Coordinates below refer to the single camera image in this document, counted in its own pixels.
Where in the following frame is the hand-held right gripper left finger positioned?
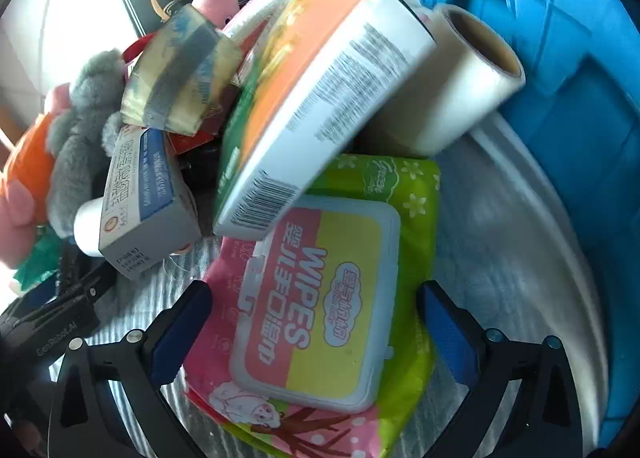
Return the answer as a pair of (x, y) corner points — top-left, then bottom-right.
(47, 280), (213, 458)

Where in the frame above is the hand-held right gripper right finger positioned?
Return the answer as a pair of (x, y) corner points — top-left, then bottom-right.
(418, 280), (586, 458)

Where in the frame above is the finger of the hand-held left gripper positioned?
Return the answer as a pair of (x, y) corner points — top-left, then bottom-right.
(55, 238), (121, 309)

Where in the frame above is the pig plush with orange dress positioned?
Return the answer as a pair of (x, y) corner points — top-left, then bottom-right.
(0, 83), (71, 269)

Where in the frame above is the pink green wet wipes pack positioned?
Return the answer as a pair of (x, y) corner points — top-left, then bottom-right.
(182, 154), (442, 458)

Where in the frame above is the blue plastic crate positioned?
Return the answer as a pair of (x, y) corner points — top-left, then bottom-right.
(395, 0), (640, 444)

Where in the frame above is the white pink striped tissue pack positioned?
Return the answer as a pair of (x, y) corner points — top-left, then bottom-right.
(220, 0), (291, 44)

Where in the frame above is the green plastic bag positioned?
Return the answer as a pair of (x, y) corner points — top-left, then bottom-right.
(12, 225), (63, 296)

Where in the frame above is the small white bottle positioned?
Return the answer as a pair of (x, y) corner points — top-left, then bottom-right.
(74, 197), (108, 258)

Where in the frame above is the blue white medicine box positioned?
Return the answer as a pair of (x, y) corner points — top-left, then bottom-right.
(98, 124), (202, 281)

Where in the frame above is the grey furry plush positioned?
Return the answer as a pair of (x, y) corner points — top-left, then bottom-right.
(47, 50), (131, 239)

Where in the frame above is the clear packing tape roll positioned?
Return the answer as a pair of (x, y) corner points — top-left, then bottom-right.
(120, 5), (241, 135)

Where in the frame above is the clear film roll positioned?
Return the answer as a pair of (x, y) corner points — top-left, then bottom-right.
(357, 3), (526, 159)

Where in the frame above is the orange green carton box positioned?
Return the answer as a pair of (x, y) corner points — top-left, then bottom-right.
(212, 0), (438, 241)

